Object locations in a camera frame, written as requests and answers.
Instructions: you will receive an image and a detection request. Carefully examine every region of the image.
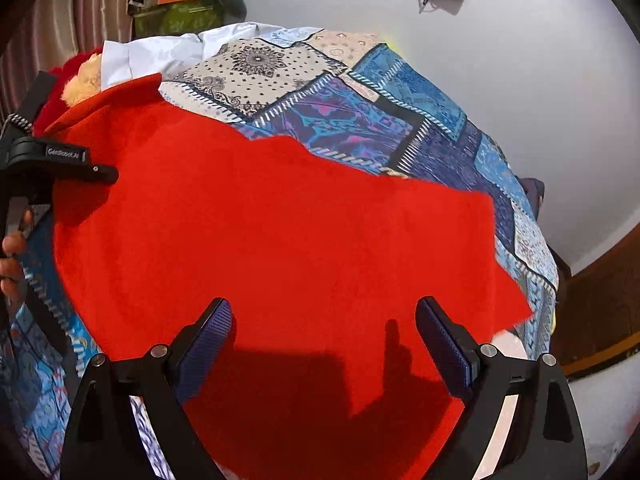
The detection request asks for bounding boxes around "brown wooden door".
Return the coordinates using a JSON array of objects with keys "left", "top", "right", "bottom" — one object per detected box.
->
[{"left": 550, "top": 228, "right": 639, "bottom": 380}]

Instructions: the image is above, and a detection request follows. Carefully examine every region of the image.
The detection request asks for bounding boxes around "red zip jacket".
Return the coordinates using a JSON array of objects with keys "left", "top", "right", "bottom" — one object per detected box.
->
[{"left": 43, "top": 71, "right": 535, "bottom": 480}]

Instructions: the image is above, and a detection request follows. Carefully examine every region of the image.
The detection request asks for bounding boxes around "white shirt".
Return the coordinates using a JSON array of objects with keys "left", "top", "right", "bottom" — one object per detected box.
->
[{"left": 101, "top": 22, "right": 319, "bottom": 91}]

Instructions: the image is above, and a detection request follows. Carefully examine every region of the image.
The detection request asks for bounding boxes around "blue patterned patchwork bedspread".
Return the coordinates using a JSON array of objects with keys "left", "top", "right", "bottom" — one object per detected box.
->
[{"left": 0, "top": 27, "right": 561, "bottom": 480}]

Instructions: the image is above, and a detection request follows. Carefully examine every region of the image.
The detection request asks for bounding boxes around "red plush toy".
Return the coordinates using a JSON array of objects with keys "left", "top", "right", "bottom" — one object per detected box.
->
[{"left": 34, "top": 48, "right": 102, "bottom": 136}]

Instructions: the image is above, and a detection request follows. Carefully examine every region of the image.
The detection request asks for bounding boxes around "striped brown curtain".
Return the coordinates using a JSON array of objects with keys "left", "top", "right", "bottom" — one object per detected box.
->
[{"left": 1, "top": 0, "right": 132, "bottom": 116}]

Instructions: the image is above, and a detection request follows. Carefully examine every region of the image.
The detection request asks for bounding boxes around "person's left hand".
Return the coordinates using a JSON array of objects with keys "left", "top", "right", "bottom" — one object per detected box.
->
[{"left": 1, "top": 207, "right": 34, "bottom": 315}]

